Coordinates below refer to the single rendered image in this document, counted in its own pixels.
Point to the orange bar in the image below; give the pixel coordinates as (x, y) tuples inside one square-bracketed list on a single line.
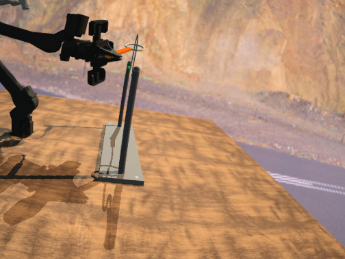
[(125, 50)]

